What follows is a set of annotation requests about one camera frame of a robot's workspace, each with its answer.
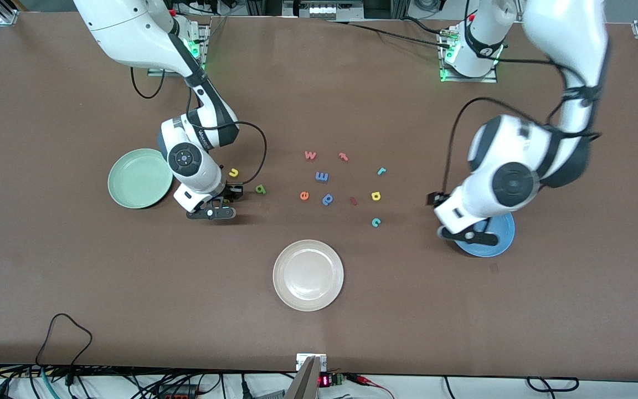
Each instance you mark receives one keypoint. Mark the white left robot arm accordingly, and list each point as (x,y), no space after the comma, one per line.
(518,166)

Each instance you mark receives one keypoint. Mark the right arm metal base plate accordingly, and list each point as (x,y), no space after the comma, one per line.
(204,33)

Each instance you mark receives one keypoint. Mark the cream white plate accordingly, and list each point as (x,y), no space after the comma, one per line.
(308,275)

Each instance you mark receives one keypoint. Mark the silver camera mount bracket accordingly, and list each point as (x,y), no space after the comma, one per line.
(308,382)

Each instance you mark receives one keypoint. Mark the blue plate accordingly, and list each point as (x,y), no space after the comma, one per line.
(497,243)

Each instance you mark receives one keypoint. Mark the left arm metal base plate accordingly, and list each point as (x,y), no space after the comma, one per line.
(466,79)

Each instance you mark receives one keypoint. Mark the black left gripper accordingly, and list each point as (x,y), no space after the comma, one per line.
(437,199)

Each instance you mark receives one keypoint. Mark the grey electronics box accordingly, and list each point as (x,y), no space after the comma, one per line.
(324,9)

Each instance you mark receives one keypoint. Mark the pink foam letter w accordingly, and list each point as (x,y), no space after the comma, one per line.
(310,155)

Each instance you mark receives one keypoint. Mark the red LED display board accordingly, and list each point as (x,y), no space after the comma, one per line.
(324,381)

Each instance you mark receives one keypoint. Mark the blue foam letter m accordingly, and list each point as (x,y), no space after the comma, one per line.
(322,177)

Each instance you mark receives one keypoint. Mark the green plate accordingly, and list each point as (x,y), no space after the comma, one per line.
(136,180)

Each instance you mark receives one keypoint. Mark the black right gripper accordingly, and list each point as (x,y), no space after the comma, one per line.
(230,193)

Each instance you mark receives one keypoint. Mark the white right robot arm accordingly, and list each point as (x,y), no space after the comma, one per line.
(130,27)

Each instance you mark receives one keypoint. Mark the blue foam letter p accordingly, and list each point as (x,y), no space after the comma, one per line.
(327,199)

